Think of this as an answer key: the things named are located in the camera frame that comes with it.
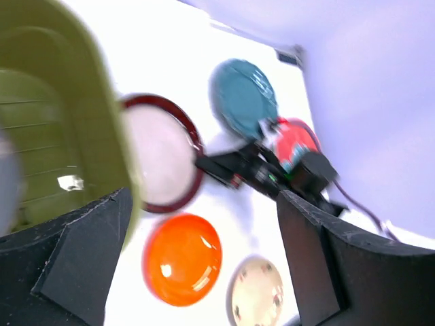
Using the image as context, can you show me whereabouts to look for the red and teal floral plate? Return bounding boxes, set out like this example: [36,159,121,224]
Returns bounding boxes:
[273,117,321,172]

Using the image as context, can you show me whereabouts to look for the dark red rimmed cream plate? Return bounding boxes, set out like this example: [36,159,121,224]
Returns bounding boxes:
[122,93,204,214]

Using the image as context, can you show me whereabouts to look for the olive green plastic bin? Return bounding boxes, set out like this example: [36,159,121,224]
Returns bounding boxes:
[1,1,140,238]

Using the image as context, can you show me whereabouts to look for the orange glossy plate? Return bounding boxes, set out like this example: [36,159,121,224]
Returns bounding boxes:
[142,213,222,307]

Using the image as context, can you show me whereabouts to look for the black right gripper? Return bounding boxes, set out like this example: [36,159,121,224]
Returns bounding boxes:
[195,142,289,199]

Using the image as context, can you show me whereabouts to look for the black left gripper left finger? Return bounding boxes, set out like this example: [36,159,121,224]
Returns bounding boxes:
[1,188,133,325]

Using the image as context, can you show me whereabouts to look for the teal scalloped plate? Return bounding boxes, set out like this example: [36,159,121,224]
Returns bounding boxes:
[209,58,278,139]

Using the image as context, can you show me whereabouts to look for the cream floral plate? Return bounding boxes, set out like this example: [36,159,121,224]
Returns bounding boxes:
[230,256,283,325]

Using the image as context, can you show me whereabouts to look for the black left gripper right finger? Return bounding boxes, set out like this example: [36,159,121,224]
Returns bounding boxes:
[277,192,434,325]

